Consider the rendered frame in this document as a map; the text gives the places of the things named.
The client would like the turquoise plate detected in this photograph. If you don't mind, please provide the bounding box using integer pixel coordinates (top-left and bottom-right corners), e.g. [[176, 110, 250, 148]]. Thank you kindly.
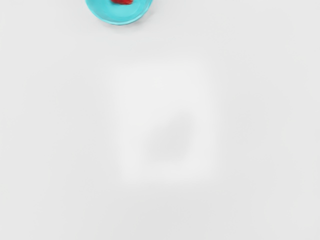
[[85, 0, 154, 26]]

